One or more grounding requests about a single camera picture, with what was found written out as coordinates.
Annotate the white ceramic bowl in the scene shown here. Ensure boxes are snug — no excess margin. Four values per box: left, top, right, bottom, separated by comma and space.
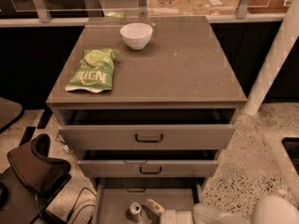
120, 22, 153, 49

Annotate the green Kettle chip bag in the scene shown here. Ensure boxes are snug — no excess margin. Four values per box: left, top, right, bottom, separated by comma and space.
65, 49, 119, 93

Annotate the left cardboard box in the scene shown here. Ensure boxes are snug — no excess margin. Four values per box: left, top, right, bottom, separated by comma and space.
147, 0, 194, 16

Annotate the black office chair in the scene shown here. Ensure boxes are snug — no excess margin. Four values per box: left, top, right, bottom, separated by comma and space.
0, 134, 71, 224

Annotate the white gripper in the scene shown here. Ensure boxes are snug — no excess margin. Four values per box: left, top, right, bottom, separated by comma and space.
147, 199, 193, 224

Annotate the cardboard box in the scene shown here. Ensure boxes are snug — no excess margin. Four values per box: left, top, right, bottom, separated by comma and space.
190, 0, 239, 15
147, 0, 194, 16

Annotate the dark round table edge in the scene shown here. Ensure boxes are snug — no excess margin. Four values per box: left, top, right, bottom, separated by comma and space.
0, 97, 23, 133

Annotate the black floor cable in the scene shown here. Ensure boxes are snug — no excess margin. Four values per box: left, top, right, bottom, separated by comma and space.
65, 187, 97, 223

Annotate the middle grey drawer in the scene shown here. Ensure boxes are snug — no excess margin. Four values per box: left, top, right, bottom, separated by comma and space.
78, 150, 218, 177

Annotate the right cardboard box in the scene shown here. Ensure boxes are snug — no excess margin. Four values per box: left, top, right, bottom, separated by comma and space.
190, 0, 239, 15

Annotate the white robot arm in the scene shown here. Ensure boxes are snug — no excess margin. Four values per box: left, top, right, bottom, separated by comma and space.
163, 0, 299, 224

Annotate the top grey drawer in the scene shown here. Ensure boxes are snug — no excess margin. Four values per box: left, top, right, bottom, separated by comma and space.
59, 108, 235, 150

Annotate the grey drawer cabinet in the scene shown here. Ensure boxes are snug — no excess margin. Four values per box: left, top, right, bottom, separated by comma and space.
46, 15, 248, 224

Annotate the silver redbull can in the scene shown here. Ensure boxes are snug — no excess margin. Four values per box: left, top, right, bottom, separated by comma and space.
130, 202, 143, 222

